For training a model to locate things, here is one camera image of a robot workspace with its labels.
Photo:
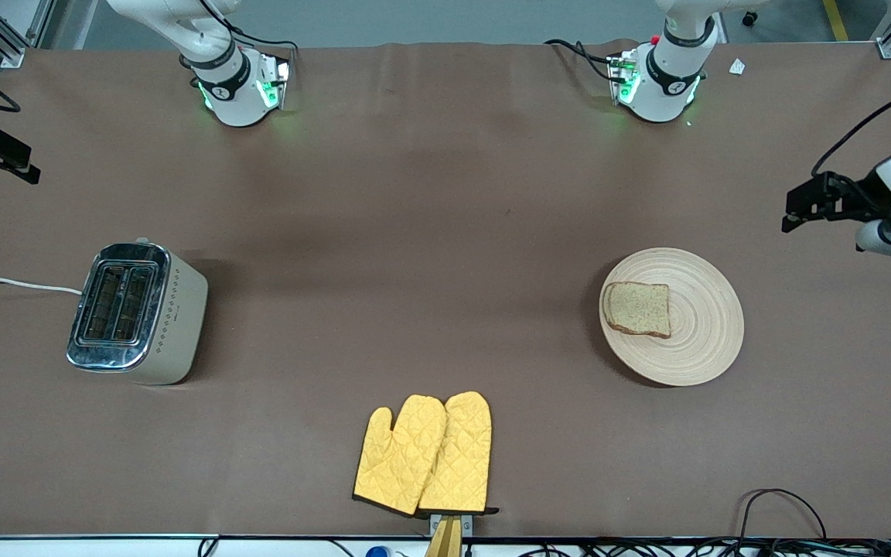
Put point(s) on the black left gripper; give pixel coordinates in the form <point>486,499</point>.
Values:
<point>857,196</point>

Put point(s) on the round wooden plate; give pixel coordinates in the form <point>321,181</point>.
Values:
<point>701,333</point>

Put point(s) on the slice of toast bread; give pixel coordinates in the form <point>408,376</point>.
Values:
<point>639,309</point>

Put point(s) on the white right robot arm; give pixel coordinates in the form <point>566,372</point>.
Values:
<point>237,100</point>

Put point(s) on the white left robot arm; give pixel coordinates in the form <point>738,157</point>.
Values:
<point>666,93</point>

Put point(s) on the small white paper scrap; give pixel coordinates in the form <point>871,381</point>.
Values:
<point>737,66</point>

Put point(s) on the beige chrome two-slot toaster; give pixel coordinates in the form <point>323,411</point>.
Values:
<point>175,325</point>

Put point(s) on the brown table cover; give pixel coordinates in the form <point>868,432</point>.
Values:
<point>445,232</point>

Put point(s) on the yellow quilted oven mitt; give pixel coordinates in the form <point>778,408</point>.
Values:
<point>465,456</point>
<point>399,456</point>

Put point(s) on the yellow wooden stick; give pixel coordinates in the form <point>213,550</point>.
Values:
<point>445,541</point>

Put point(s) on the blue round cap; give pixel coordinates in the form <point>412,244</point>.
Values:
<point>377,551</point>

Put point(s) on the metal clamp bracket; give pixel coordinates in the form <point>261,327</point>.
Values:
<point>467,524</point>

